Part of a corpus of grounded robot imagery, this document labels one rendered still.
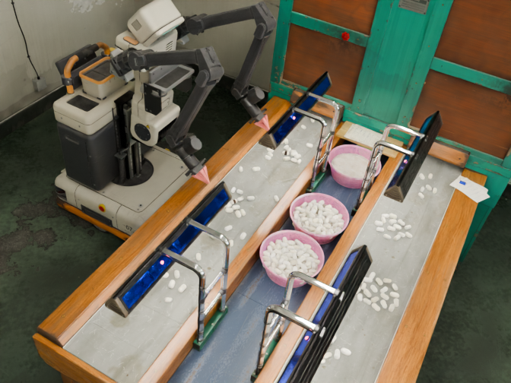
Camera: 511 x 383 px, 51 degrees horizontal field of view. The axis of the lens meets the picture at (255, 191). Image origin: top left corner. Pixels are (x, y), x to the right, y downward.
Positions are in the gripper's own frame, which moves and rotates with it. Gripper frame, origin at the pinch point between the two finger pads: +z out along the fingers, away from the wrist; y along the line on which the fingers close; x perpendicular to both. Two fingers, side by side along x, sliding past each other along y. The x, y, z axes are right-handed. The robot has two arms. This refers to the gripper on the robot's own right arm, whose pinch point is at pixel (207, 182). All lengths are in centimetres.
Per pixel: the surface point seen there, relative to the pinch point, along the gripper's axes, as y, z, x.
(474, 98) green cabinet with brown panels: 90, 47, -83
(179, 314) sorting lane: -60, 24, -12
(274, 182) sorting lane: 25.2, 21.7, -8.8
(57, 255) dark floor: -24, -9, 116
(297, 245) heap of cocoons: -3.6, 42.1, -25.0
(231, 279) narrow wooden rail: -37, 29, -19
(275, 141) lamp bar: 13.0, 1.5, -35.4
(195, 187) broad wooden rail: -1.5, -0.9, 7.5
